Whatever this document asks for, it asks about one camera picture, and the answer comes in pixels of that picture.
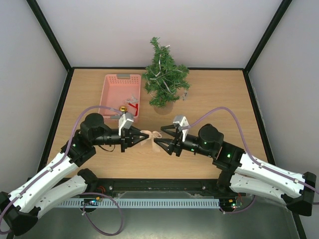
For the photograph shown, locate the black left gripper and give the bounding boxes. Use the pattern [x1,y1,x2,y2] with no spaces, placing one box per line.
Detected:
[93,126,149,153]

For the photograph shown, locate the round wooden tree base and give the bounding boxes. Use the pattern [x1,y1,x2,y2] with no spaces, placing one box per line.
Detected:
[154,104,173,115]

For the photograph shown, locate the clear plastic battery box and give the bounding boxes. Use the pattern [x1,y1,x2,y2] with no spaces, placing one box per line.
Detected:
[182,91,188,101]

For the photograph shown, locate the pink perforated plastic basket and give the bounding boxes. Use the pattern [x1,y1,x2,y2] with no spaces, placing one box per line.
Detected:
[100,74,142,122]

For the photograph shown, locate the small green christmas tree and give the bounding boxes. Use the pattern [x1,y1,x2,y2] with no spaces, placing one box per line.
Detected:
[142,36,191,109]

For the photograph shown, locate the clear led string lights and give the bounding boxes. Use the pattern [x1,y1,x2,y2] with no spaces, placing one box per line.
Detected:
[144,44,184,100]

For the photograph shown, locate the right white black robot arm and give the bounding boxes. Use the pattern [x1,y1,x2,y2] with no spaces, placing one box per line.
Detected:
[154,124,317,217]

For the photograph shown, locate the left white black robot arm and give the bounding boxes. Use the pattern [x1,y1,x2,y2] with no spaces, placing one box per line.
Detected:
[0,113,149,236]

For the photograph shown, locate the gold bauble ornament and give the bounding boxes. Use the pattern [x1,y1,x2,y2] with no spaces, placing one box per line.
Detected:
[119,106,127,112]

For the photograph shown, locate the red ribbon bow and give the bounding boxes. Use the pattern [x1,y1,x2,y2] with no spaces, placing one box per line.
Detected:
[128,103,139,117]

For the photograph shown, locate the silver glitter star ornament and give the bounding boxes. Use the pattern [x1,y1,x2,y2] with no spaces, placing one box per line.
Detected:
[125,94,139,104]

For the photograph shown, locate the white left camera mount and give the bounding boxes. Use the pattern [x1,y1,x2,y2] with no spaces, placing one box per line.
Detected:
[118,113,132,136]

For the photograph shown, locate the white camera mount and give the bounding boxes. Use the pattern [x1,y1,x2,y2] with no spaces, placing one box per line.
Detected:
[178,120,190,142]
[118,113,132,136]

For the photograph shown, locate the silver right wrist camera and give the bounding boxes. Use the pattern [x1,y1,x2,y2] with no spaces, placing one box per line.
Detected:
[173,115,187,127]

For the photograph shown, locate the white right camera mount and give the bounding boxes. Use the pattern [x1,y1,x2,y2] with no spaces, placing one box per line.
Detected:
[178,120,190,142]

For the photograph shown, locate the black front frame rail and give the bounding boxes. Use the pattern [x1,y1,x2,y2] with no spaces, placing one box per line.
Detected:
[85,178,237,198]

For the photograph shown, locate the light blue slotted cable duct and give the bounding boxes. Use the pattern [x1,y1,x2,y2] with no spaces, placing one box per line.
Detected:
[57,198,220,209]

